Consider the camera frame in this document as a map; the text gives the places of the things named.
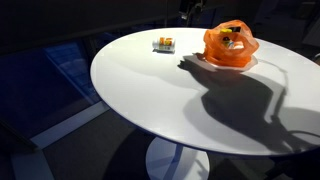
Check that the dark bottle yellow cap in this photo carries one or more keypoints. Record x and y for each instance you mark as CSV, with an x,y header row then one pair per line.
x,y
226,33

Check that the white table pedestal base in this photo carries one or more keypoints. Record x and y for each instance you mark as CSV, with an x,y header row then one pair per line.
x,y
176,163

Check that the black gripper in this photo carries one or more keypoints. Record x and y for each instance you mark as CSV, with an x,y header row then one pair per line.
x,y
196,7

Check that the orange plastic bag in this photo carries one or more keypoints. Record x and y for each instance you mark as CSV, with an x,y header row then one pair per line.
x,y
226,55

